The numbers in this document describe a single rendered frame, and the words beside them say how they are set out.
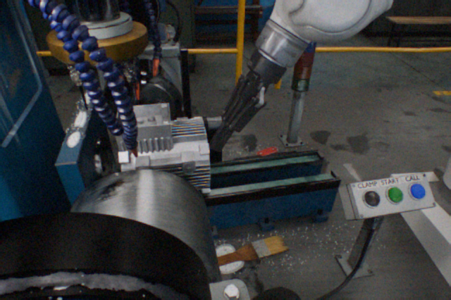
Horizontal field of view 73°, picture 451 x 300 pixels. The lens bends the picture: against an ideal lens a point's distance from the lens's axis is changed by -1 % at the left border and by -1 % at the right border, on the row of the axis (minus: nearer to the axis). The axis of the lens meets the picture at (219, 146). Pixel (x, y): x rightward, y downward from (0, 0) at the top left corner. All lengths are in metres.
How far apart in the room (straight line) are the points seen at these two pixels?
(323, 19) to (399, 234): 0.73
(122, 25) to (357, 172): 0.89
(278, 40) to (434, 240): 0.65
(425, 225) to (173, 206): 0.71
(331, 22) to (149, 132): 0.43
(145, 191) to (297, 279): 0.48
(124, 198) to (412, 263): 0.74
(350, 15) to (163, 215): 0.35
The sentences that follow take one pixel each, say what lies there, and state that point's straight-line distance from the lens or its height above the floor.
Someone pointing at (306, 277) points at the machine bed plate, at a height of 0.80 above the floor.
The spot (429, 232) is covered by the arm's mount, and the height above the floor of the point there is 0.85.
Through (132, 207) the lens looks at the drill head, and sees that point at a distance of 0.46.
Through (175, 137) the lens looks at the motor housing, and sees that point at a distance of 0.70.
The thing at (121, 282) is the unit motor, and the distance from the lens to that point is 0.17.
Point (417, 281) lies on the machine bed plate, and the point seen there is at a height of 0.80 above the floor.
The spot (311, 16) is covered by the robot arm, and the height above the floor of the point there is 1.41.
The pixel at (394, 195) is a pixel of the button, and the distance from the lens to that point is 0.68.
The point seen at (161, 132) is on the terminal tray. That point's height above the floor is 1.13.
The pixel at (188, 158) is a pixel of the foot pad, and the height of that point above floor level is 1.07.
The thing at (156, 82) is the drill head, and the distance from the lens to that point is 0.91.
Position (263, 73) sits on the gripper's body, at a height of 1.26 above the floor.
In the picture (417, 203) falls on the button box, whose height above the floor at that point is 1.05.
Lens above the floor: 1.49
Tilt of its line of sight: 36 degrees down
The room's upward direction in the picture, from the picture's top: straight up
